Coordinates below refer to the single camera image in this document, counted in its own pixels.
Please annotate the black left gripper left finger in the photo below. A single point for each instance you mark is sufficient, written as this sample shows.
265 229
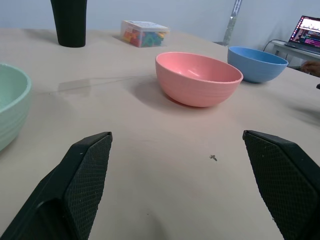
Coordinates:
75 185

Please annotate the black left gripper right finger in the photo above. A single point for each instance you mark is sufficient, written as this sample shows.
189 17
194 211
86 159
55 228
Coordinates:
282 180

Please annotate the small dark screw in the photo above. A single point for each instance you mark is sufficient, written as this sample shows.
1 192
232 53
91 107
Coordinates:
213 157

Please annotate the green plastic bowl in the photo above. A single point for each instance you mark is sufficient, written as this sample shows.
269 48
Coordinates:
11 105

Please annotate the brown object at table edge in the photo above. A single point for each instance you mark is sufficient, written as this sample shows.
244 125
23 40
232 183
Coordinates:
311 67

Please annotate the blue plastic bowl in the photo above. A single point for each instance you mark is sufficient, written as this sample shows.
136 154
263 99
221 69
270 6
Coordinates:
257 63

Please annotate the white side table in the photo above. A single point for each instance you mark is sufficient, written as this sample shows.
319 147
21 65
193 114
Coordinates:
295 51

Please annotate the pink plastic bowl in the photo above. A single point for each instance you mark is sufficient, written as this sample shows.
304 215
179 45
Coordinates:
200 77

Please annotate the open laptop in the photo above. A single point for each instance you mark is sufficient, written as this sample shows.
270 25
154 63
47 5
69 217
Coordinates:
306 31

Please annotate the clear box of coloured pieces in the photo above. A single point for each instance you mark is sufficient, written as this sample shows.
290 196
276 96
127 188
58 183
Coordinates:
143 33

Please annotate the grey metal post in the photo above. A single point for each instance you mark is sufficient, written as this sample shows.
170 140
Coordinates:
232 23

